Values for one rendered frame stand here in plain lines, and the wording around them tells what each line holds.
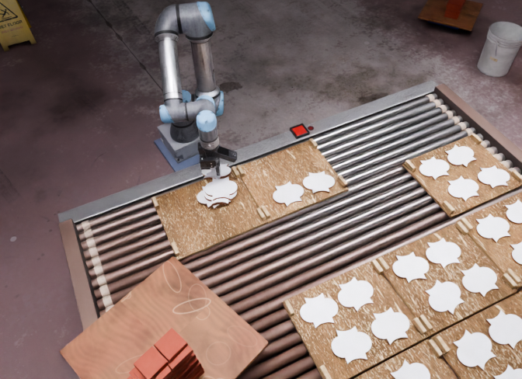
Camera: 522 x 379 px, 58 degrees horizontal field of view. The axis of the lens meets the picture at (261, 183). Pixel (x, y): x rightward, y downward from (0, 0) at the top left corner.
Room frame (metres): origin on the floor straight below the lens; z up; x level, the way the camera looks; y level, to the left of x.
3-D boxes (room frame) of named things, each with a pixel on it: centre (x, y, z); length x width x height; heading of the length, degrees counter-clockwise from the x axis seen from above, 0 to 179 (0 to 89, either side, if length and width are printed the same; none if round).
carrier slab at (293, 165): (1.39, -0.14, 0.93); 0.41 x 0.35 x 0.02; 114
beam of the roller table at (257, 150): (1.64, -0.05, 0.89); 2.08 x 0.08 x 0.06; 114
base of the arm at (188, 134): (1.70, 0.37, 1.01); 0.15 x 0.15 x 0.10
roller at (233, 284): (1.07, -0.30, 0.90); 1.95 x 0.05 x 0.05; 114
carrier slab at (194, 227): (1.23, 0.24, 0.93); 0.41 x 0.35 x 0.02; 114
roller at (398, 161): (1.30, -0.20, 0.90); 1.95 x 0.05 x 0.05; 114
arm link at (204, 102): (1.44, 0.23, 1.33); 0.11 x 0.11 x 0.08; 5
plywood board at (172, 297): (0.59, 0.35, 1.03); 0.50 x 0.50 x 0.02; 45
